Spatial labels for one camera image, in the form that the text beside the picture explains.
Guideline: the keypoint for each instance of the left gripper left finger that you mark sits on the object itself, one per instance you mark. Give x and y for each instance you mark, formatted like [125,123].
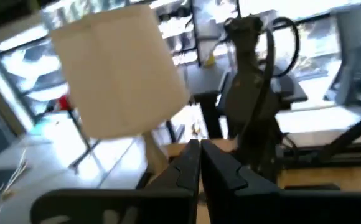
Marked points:
[186,174]

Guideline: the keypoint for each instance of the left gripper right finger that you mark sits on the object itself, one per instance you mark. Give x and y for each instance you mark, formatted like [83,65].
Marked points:
[221,183]

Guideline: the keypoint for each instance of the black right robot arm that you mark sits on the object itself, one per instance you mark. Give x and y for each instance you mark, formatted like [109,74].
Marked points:
[249,93]

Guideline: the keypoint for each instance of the table lamp with white shade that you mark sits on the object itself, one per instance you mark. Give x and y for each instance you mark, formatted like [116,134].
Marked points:
[115,71]

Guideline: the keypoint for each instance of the red container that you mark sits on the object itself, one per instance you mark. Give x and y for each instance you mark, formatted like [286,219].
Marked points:
[63,102]

